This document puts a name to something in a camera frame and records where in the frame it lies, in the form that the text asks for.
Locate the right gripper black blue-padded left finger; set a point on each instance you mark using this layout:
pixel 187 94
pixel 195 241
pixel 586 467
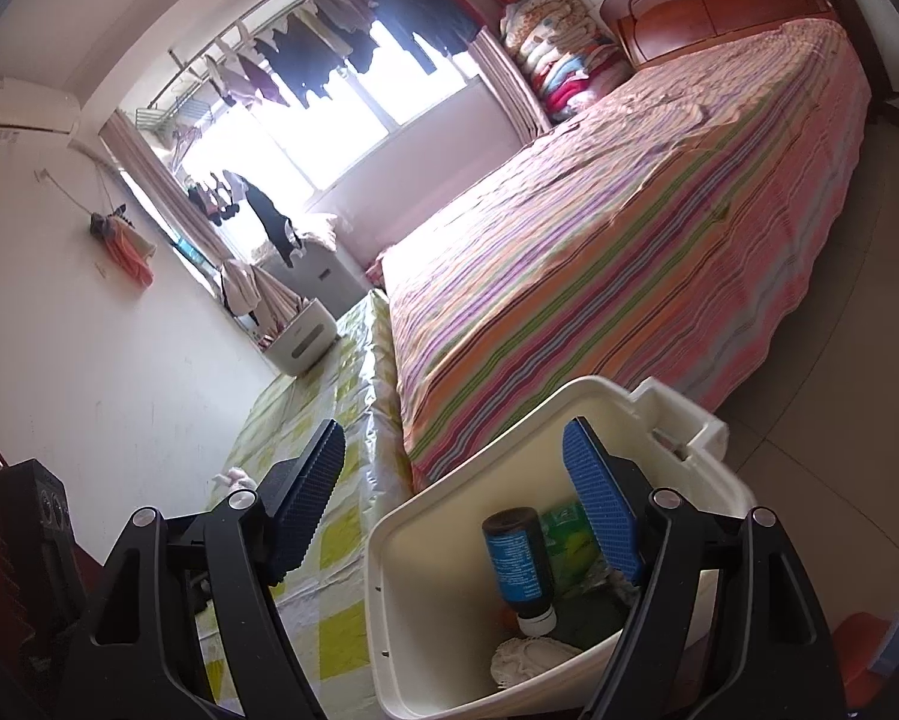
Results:
pixel 136 652

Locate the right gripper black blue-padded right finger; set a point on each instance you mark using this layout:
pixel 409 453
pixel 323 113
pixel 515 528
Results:
pixel 769 650

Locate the clear plastic wrapper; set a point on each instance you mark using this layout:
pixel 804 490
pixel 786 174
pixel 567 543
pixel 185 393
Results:
pixel 625 590

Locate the bright green plastic bag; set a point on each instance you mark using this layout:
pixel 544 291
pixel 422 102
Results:
pixel 571 546

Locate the white tissue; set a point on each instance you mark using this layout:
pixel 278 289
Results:
pixel 518 660

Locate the dark brown bottle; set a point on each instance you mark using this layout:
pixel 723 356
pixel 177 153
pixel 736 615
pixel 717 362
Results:
pixel 516 547

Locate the cream plastic trash bin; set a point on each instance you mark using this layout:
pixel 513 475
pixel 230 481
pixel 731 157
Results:
pixel 434 615

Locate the red plastic stool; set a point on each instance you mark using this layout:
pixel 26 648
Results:
pixel 867 647

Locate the white appliance on table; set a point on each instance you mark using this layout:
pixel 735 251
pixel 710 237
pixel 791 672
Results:
pixel 304 342

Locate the pink curtain left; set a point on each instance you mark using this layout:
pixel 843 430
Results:
pixel 168 197

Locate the pink curtain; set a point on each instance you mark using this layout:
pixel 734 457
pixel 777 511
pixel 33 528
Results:
pixel 508 86
pixel 168 197

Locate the white grey air purifier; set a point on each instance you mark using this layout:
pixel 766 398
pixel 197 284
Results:
pixel 333 277

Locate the striped colourful bed sheet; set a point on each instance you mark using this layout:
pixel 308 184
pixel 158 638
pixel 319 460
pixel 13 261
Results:
pixel 664 233

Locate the black garment hanging low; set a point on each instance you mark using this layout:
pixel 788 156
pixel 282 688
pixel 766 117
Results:
pixel 279 228

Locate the white air conditioner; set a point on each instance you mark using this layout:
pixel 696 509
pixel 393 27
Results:
pixel 30 109

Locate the pink curtain right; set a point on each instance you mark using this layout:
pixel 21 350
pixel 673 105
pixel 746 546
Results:
pixel 508 86

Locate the stack of folded quilts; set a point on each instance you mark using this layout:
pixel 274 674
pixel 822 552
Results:
pixel 565 56

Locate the hanging dark clothes row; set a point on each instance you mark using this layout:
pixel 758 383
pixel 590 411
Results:
pixel 325 37

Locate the orange cloth hanging on wall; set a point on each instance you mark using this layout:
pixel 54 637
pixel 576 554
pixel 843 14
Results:
pixel 126 247

